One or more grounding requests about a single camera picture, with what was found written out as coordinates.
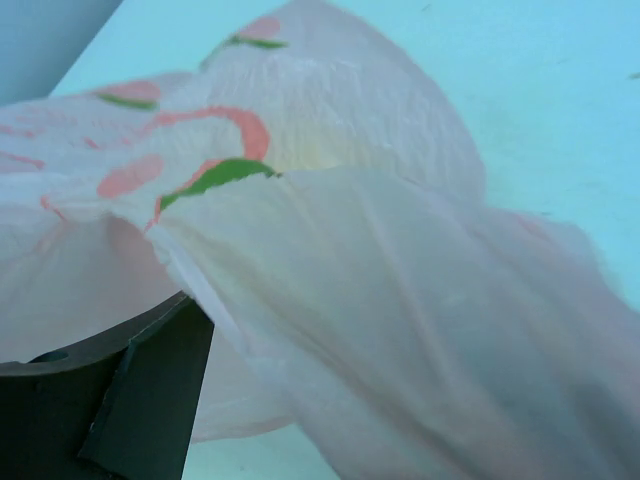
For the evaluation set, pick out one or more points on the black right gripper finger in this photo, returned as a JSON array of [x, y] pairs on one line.
[[118, 405]]

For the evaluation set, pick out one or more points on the pink plastic bag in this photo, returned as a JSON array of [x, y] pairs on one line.
[[316, 194]]

